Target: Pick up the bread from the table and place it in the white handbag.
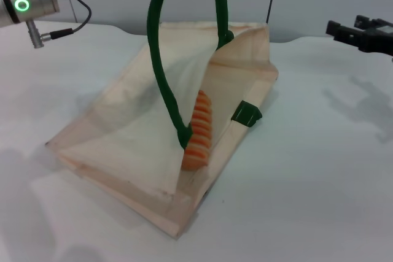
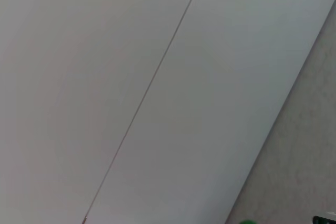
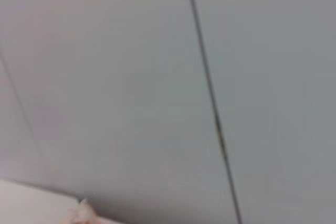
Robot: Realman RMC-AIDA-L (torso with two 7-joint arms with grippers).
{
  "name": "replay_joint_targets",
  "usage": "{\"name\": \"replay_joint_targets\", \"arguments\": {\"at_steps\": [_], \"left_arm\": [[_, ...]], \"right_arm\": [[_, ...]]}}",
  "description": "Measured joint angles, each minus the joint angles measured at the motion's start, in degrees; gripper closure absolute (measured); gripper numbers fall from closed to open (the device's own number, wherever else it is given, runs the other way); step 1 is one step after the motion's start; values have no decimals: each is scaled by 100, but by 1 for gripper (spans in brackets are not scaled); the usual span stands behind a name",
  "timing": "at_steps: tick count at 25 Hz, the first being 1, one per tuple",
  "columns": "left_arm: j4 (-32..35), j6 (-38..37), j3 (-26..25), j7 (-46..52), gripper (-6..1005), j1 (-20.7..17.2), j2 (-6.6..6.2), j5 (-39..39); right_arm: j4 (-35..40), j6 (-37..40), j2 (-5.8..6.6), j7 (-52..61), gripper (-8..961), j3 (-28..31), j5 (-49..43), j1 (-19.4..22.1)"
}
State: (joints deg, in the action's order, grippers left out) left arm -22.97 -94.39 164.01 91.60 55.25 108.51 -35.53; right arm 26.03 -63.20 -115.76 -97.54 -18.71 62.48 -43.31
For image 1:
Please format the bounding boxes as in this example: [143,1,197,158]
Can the orange ridged bread loaf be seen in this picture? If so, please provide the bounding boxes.
[181,89,213,171]

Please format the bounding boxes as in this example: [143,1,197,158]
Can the grey left arm cable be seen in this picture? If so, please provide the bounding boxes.
[26,0,93,50]

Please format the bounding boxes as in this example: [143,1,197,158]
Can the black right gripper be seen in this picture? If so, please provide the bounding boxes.
[325,14,393,58]

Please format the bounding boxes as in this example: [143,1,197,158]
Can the beige handbag with green handles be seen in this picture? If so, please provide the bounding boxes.
[45,0,280,240]

